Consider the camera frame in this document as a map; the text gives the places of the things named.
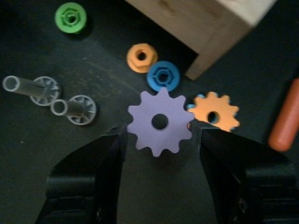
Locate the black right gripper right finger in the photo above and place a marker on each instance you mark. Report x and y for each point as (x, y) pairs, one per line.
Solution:
(249, 178)

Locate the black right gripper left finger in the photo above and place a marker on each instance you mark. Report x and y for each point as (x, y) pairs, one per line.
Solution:
(84, 178)

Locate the orange toy hot dog sausage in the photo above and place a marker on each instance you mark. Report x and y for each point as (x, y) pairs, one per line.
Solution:
(286, 118)

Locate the grey toy axle peg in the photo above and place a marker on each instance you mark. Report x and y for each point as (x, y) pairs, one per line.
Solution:
(35, 89)
(77, 109)

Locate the orange toy gear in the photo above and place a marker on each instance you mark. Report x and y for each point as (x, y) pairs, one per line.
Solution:
(224, 110)

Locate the purple toy gear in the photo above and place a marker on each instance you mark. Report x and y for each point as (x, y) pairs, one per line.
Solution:
(172, 137)

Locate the blue toy gear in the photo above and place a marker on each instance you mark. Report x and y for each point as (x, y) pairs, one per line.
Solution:
(192, 106)

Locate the blue round toy nut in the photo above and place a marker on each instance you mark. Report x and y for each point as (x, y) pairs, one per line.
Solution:
(164, 76)

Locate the orange hexagonal toy nut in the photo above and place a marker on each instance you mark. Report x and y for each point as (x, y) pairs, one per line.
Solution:
(142, 57)

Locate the wooden box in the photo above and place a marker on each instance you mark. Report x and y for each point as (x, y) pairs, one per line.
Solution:
(206, 26)

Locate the green round toy nut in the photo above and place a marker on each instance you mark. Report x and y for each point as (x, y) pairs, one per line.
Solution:
(70, 17)

